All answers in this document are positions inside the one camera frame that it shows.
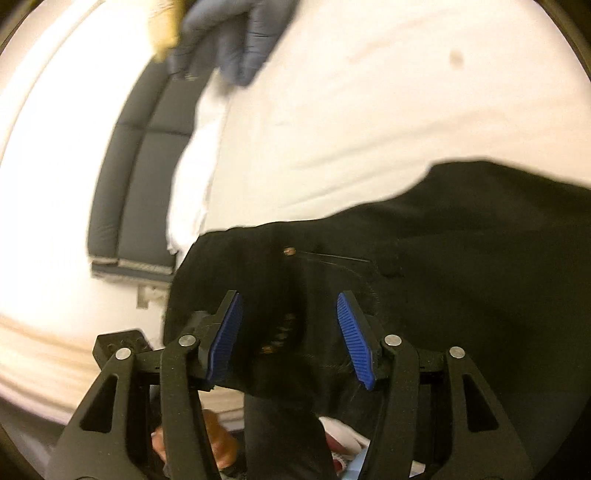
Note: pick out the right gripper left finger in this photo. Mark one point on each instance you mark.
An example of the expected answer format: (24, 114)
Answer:
(215, 335)

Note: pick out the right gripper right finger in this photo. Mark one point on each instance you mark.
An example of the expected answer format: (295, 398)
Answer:
(362, 343)

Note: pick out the black jeans pants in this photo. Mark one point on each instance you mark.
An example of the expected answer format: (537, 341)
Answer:
(478, 255)

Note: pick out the person's right hand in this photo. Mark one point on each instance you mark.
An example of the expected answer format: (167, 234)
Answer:
(223, 445)

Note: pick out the grey padded headboard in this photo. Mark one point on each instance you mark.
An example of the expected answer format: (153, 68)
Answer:
(126, 235)

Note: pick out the white pillow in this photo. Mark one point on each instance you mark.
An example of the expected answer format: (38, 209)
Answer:
(193, 174)

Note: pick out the white bed sheet mattress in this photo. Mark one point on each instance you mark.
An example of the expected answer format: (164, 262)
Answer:
(356, 102)

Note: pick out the blue folded duvet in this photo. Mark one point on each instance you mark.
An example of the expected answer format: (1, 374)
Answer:
(234, 37)

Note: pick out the yellow cushion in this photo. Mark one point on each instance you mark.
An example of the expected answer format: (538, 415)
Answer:
(164, 25)

